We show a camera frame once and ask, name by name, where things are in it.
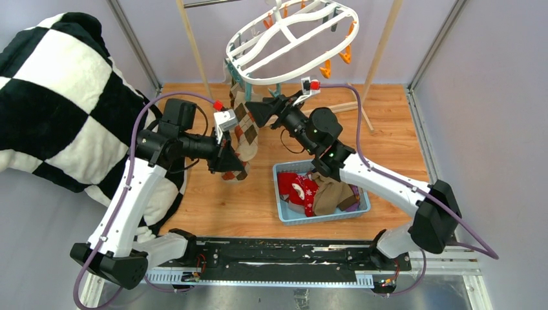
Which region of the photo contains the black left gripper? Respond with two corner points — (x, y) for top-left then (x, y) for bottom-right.
(180, 125), (245, 174)

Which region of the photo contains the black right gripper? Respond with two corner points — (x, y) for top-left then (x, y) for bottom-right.
(245, 90), (317, 155)

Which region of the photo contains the argyle brown sock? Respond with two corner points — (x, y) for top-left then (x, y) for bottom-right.
(222, 81), (259, 183)

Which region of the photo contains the red snowflake sock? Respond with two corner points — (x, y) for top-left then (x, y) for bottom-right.
(289, 175), (319, 217)

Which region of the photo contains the light blue plastic basket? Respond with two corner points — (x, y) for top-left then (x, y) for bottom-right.
(272, 160), (371, 225)

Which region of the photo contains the grey striped sock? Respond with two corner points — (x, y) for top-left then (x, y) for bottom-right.
(288, 201), (305, 214)

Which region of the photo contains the purple orange striped sock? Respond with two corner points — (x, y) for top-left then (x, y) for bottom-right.
(344, 185), (361, 212)

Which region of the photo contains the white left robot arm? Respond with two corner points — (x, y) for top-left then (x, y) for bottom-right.
(70, 99), (244, 289)

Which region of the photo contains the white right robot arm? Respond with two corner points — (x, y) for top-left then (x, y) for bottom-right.
(245, 96), (461, 270)

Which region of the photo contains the white round clip hanger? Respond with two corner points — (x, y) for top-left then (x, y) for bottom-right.
(225, 1), (360, 85)

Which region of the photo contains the black white checkered blanket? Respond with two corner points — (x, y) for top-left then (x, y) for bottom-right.
(0, 12), (188, 236)

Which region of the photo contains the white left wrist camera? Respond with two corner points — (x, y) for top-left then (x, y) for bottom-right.
(213, 101), (238, 145)

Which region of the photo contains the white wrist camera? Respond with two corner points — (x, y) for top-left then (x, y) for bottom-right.
(292, 77), (321, 107)
(213, 101), (238, 145)

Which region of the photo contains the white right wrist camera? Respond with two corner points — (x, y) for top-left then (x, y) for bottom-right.
(292, 77), (321, 107)

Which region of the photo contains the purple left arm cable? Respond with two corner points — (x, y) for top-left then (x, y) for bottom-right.
(72, 91), (217, 310)

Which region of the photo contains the wooden drying rack frame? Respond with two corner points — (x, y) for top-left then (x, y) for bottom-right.
(175, 0), (403, 132)

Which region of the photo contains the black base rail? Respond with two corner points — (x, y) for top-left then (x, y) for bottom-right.
(156, 237), (412, 288)

